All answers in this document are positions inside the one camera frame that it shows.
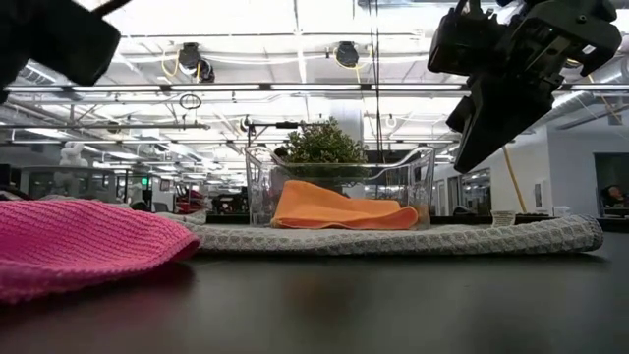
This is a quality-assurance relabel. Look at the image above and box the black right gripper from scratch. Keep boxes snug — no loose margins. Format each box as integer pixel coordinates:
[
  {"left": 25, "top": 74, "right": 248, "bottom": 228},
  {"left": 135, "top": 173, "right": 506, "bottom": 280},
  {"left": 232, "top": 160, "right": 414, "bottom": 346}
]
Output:
[{"left": 444, "top": 0, "right": 623, "bottom": 174}]

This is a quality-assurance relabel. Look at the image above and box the orange microfiber towel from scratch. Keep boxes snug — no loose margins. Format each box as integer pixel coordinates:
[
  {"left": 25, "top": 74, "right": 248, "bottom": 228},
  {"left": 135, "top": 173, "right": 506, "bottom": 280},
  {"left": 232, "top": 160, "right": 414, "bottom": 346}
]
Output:
[{"left": 270, "top": 179, "right": 421, "bottom": 231}]

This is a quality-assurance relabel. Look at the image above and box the pink microfiber towel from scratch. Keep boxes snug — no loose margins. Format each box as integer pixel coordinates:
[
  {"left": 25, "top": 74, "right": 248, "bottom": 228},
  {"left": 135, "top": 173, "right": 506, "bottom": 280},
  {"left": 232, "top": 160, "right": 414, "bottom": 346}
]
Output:
[{"left": 0, "top": 198, "right": 202, "bottom": 306}]

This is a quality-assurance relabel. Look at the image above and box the yellow leaning pole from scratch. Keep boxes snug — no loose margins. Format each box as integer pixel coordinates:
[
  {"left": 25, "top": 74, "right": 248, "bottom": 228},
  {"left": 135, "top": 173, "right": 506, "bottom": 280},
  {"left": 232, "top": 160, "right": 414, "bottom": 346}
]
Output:
[{"left": 500, "top": 146, "right": 523, "bottom": 214}]

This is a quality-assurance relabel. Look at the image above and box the person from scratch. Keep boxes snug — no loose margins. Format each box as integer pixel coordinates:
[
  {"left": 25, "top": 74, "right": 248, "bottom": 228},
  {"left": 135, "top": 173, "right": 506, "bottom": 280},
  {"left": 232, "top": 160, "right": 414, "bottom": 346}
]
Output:
[{"left": 601, "top": 184, "right": 629, "bottom": 218}]

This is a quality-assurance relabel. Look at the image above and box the artificial green potted plant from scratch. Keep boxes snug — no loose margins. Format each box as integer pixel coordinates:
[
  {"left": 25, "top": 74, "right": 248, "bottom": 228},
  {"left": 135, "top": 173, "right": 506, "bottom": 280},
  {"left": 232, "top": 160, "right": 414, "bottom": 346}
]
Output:
[{"left": 281, "top": 116, "right": 371, "bottom": 182}]

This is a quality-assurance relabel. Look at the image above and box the clear plastic bin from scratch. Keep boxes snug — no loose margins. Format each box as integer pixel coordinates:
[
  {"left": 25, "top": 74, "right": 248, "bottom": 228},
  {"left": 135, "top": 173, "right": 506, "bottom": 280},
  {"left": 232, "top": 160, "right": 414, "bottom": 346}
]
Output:
[{"left": 244, "top": 145, "right": 437, "bottom": 231}]

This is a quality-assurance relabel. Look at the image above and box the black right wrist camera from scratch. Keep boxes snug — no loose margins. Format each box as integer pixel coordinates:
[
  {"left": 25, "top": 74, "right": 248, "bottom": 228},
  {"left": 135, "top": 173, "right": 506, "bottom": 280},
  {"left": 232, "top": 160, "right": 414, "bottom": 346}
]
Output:
[{"left": 427, "top": 0, "right": 498, "bottom": 76}]

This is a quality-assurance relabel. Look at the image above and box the black ceiling cable reel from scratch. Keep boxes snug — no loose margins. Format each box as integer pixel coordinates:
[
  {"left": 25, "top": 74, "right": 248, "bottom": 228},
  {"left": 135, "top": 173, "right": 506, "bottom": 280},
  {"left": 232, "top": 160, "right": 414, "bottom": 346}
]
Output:
[
  {"left": 177, "top": 41, "right": 216, "bottom": 84},
  {"left": 332, "top": 40, "right": 361, "bottom": 69}
]

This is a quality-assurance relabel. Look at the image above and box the grey glass-front enclosure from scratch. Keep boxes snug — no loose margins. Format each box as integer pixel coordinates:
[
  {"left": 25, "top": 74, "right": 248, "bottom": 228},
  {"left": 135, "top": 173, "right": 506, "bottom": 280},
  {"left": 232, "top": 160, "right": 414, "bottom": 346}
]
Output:
[{"left": 19, "top": 164, "right": 120, "bottom": 203}]

